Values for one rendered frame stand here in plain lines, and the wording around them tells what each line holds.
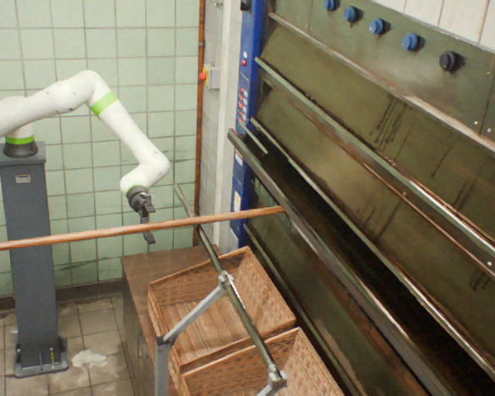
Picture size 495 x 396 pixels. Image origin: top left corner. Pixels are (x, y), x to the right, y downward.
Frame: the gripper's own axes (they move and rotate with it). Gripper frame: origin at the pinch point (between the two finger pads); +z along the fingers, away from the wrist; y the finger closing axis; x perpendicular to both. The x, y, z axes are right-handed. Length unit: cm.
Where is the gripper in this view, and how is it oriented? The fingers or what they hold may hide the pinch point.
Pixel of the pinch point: (151, 226)
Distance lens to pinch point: 246.9
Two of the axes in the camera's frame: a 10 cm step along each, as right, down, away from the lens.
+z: 3.4, 4.5, -8.3
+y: -0.6, 8.9, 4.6
